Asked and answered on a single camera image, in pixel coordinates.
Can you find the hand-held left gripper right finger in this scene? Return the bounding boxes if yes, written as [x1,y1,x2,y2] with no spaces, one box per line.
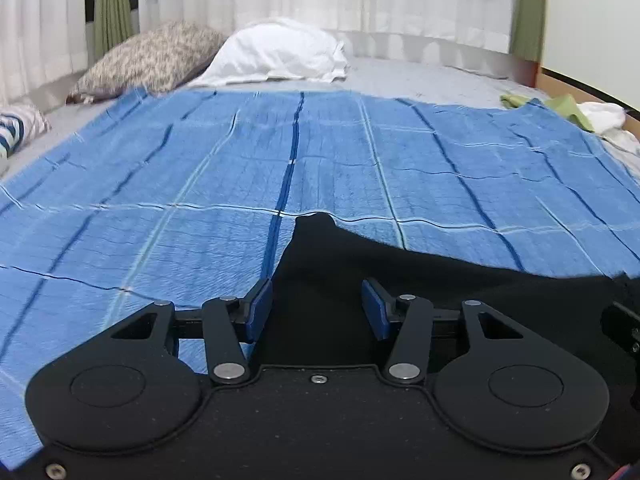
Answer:
[361,277,531,387]

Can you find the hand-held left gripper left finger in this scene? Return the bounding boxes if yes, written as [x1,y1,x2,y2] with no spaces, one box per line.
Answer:
[107,277,275,387]

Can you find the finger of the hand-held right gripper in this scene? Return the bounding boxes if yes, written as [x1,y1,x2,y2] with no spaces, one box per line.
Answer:
[600,301,640,357]

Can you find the black pants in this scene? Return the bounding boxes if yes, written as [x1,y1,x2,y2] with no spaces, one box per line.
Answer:
[252,214,640,467]

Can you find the blue plaid blanket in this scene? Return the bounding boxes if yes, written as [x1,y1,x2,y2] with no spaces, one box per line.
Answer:
[0,85,640,471]

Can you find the white cloth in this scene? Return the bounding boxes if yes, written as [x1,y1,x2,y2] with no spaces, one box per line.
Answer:
[575,101,640,157]

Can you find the green cloth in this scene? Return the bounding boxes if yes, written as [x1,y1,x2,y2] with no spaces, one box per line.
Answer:
[500,92,596,134]

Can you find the white pillow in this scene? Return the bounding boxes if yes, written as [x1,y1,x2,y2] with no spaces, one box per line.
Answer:
[187,17,350,88]

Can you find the floral pillow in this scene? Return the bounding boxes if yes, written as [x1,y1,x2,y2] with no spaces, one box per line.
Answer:
[66,21,228,105]

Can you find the striped cloth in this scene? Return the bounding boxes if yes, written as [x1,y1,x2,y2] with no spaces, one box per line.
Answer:
[0,104,52,162]

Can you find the green curtain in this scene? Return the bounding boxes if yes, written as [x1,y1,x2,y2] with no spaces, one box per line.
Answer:
[509,0,549,63]
[92,0,136,56]

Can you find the wooden bed frame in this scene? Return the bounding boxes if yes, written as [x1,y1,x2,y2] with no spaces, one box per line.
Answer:
[534,57,640,122]

